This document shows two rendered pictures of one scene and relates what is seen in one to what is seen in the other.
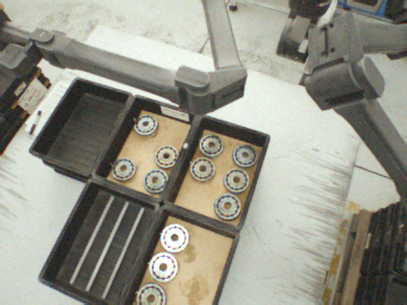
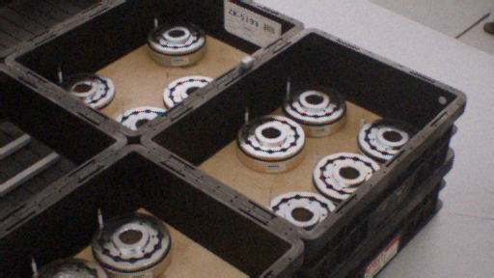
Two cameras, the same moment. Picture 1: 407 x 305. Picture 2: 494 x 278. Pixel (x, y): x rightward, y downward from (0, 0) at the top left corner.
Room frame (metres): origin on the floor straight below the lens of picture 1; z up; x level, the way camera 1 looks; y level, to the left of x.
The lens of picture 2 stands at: (-0.54, -0.23, 1.65)
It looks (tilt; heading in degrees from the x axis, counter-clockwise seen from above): 39 degrees down; 15
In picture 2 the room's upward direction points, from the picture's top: 1 degrees clockwise
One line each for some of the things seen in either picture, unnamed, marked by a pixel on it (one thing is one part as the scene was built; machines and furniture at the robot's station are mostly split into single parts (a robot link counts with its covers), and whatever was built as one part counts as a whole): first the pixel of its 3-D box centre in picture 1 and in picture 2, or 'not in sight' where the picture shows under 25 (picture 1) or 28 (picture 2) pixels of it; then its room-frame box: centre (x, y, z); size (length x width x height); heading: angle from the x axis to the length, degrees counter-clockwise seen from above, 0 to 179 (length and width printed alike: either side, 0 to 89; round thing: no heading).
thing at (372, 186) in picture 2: (219, 169); (310, 123); (0.39, -0.07, 0.92); 0.40 x 0.30 x 0.02; 156
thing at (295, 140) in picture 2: (203, 169); (270, 136); (0.42, 0.00, 0.86); 0.10 x 0.10 x 0.01
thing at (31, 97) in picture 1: (32, 95); not in sight; (1.20, 1.09, 0.41); 0.31 x 0.02 x 0.16; 153
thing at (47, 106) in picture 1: (56, 109); not in sight; (0.87, 0.73, 0.70); 0.33 x 0.23 x 0.01; 153
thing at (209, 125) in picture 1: (218, 173); (308, 151); (0.39, -0.07, 0.87); 0.40 x 0.30 x 0.11; 156
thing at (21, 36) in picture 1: (27, 42); not in sight; (0.56, 0.40, 1.45); 0.07 x 0.07 x 0.06; 63
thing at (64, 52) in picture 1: (119, 68); not in sight; (0.45, 0.17, 1.45); 0.43 x 0.06 x 0.11; 64
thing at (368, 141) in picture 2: (244, 155); (392, 140); (0.47, -0.18, 0.86); 0.10 x 0.10 x 0.01
